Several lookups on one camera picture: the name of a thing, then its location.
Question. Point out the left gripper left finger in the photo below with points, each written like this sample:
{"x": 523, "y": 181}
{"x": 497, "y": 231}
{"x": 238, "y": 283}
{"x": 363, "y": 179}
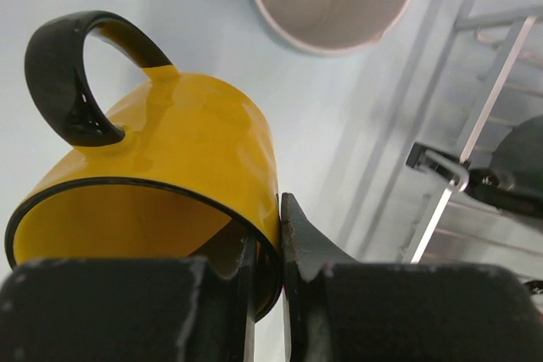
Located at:
{"x": 192, "y": 309}

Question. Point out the yellow mug black handle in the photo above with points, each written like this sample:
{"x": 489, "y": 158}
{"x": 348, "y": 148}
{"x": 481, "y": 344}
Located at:
{"x": 173, "y": 163}

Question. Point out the metal wire dish rack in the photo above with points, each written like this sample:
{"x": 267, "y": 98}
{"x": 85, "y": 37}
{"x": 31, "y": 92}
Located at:
{"x": 456, "y": 77}

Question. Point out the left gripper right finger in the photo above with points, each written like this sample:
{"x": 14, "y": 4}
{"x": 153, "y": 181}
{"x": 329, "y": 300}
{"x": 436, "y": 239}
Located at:
{"x": 339, "y": 309}

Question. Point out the dark grey mug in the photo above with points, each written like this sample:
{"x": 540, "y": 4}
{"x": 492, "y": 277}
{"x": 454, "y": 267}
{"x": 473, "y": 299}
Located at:
{"x": 512, "y": 182}

